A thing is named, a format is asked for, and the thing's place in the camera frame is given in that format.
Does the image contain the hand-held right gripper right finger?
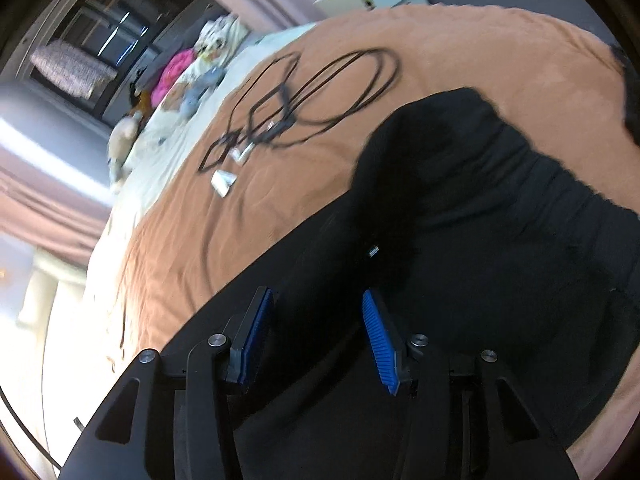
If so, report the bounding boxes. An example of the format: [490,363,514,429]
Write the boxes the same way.
[361,288,572,480]

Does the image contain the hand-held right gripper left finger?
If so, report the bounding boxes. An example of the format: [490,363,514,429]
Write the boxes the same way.
[55,286,275,480]

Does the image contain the black pants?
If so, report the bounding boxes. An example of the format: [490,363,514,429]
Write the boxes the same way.
[162,87,640,480]

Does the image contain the white charger adapter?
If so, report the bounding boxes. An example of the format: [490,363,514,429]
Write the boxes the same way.
[210,168,239,197]

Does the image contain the brown blanket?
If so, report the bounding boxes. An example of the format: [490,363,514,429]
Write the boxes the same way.
[107,2,640,480]

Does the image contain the cream bed sheet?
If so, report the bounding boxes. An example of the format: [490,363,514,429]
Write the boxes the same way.
[30,22,321,466]

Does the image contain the beige plush toy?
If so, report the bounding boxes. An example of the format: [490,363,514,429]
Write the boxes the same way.
[106,111,147,194]

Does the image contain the blue-grey plush toy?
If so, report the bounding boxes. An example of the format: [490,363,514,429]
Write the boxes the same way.
[179,66,227,117]

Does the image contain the pink curtain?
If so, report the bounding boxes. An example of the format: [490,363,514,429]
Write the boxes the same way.
[0,147,117,267]

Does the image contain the brown plush toy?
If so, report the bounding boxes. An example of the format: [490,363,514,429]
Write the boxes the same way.
[127,84,157,122]

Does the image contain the patterned cushion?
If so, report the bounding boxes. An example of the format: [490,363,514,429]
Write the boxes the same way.
[30,39,119,101]

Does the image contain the dark cloth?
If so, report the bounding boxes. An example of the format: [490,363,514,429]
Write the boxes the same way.
[609,41,640,149]

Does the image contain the thin black cable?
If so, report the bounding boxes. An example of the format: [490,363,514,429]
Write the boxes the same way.
[0,386,62,472]

